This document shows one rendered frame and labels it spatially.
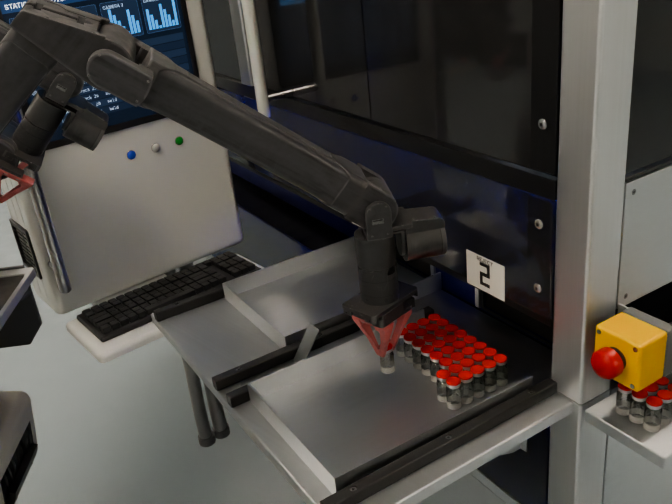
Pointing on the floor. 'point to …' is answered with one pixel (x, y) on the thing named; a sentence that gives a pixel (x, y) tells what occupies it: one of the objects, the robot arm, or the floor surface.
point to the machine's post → (588, 227)
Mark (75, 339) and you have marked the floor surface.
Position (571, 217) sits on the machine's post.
